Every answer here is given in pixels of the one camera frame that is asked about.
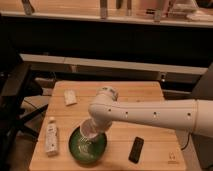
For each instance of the white ceramic cup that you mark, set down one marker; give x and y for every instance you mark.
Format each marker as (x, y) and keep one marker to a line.
(88, 131)

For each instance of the white plastic bottle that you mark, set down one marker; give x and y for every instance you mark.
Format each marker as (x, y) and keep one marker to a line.
(51, 138)

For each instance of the wooden side table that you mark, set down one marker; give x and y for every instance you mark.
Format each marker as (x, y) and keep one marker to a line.
(129, 147)

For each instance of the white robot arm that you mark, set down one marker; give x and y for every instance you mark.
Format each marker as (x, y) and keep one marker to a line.
(195, 116)

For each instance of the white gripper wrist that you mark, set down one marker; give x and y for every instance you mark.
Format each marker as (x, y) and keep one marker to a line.
(95, 128)

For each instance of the small white packet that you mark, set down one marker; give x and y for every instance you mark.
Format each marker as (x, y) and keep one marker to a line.
(70, 97)

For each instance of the green ceramic bowl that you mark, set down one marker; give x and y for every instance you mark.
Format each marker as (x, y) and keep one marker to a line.
(86, 151)

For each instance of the black office chair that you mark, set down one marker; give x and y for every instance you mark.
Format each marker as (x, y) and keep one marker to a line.
(11, 122)

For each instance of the black remote control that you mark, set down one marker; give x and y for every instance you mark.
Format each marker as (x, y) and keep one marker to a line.
(136, 149)

